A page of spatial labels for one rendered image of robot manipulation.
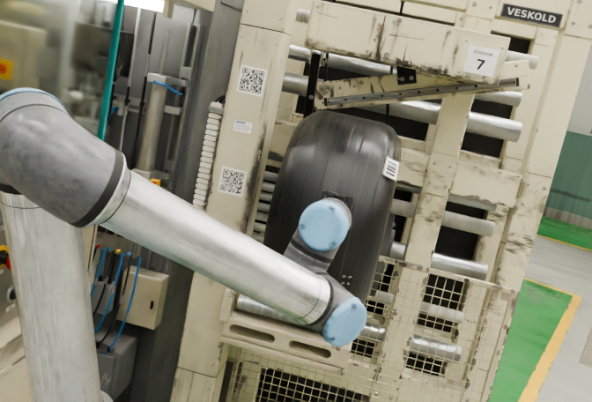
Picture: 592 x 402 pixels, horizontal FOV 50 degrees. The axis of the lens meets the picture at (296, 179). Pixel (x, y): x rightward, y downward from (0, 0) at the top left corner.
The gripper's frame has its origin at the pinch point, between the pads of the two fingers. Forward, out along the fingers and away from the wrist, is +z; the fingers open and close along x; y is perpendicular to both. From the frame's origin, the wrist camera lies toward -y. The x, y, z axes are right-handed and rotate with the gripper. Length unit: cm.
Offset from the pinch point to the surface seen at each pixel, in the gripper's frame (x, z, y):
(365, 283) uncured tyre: -10.6, 7.9, -15.1
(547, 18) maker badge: -50, 70, 75
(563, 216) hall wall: -298, 892, -7
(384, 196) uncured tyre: -10.3, 5.8, 8.0
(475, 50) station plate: -27, 41, 55
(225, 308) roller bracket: 24.9, 13.9, -32.6
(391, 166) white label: -10.3, 9.0, 15.7
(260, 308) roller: 15.8, 17.4, -31.3
